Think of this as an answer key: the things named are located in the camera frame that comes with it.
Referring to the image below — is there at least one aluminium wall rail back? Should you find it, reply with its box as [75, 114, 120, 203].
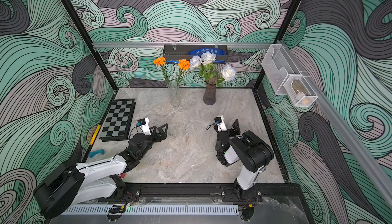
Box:
[92, 41, 272, 49]

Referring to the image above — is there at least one clear acrylic wall bin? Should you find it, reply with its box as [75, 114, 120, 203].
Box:
[262, 44, 301, 95]

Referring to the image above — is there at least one black white chessboard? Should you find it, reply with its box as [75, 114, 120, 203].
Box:
[100, 99, 136, 142]

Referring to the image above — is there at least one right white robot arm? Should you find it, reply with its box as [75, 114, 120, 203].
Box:
[213, 116, 274, 200]

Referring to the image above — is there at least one dark purple glass vase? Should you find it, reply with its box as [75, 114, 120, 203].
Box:
[203, 77, 217, 105]

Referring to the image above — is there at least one yellow flat tool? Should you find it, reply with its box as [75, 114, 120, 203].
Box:
[89, 124, 101, 145]

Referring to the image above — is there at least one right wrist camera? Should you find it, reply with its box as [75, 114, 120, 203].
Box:
[213, 116, 227, 133]

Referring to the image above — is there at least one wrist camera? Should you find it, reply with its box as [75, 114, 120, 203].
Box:
[213, 116, 227, 133]
[136, 117, 151, 136]

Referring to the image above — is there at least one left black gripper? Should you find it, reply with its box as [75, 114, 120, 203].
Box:
[137, 123, 167, 160]

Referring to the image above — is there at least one black wall shelf basket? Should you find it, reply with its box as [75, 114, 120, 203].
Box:
[162, 44, 229, 63]

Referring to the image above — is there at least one aluminium wall rail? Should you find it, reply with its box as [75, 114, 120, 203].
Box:
[277, 40, 392, 207]
[92, 41, 272, 49]

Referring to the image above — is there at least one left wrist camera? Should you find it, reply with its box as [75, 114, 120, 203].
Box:
[136, 117, 151, 136]

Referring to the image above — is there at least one white rose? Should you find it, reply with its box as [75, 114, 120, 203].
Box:
[200, 52, 216, 81]
[189, 55, 206, 79]
[216, 65, 236, 87]

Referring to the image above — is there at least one aluminium wall rail right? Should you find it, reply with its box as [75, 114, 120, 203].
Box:
[277, 40, 392, 207]

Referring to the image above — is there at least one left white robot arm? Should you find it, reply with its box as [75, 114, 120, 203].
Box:
[33, 124, 168, 220]

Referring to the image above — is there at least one teal plastic handle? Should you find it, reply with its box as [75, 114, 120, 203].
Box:
[88, 149, 105, 158]

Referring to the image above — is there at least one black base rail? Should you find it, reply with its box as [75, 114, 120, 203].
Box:
[112, 183, 302, 203]

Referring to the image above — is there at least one white slotted cable duct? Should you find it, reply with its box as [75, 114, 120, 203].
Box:
[62, 205, 239, 216]

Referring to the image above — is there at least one small clear acrylic bin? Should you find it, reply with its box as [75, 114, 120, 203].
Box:
[283, 75, 317, 108]

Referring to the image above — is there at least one orange marigold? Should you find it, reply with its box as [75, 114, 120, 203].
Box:
[177, 59, 190, 87]
[154, 57, 170, 84]

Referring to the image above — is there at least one clear glass vase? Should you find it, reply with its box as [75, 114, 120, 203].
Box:
[168, 80, 181, 106]

